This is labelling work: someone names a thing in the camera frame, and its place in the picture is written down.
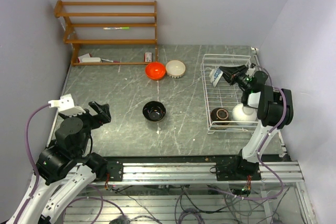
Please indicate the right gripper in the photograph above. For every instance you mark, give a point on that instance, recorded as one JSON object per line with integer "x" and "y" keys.
{"x": 230, "y": 73}

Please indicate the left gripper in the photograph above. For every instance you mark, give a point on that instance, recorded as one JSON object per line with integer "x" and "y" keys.
{"x": 102, "y": 110}

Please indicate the blue white patterned bowl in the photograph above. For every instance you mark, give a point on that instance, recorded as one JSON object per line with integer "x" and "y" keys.
{"x": 215, "y": 76}

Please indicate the dark brown bowl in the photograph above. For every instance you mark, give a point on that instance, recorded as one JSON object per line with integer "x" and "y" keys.
{"x": 220, "y": 116}

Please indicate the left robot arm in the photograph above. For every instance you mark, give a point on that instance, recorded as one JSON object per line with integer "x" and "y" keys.
{"x": 63, "y": 168}

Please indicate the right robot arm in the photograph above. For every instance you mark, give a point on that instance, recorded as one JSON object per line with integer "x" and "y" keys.
{"x": 274, "y": 111}

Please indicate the wooden shelf rack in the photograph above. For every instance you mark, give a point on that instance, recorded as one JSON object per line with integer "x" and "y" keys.
{"x": 70, "y": 36}

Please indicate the black glossy bowl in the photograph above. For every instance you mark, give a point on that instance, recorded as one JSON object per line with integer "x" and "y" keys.
{"x": 154, "y": 111}

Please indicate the pink white pen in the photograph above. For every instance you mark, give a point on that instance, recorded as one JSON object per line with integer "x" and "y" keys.
{"x": 110, "y": 61}

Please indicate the cream bowl patterned rim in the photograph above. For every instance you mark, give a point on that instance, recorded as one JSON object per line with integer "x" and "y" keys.
{"x": 175, "y": 69}

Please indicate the orange bowl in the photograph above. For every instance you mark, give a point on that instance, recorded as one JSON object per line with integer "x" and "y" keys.
{"x": 155, "y": 71}

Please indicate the small red white box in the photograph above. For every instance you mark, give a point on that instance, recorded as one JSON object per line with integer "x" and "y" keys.
{"x": 148, "y": 57}

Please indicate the green pink marker pen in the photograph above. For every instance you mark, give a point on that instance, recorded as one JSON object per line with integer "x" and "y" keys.
{"x": 116, "y": 28}

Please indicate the white wire dish rack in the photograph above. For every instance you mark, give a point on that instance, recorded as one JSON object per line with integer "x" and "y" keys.
{"x": 223, "y": 95}

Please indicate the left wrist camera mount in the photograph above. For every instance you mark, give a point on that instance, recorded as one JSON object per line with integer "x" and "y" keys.
{"x": 66, "y": 106}

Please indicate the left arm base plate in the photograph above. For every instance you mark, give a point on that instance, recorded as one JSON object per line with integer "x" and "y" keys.
{"x": 115, "y": 171}

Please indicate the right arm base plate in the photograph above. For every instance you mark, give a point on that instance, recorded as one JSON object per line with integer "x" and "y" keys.
{"x": 237, "y": 171}

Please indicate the aluminium rail frame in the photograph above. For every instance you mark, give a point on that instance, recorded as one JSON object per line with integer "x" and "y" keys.
{"x": 201, "y": 173}

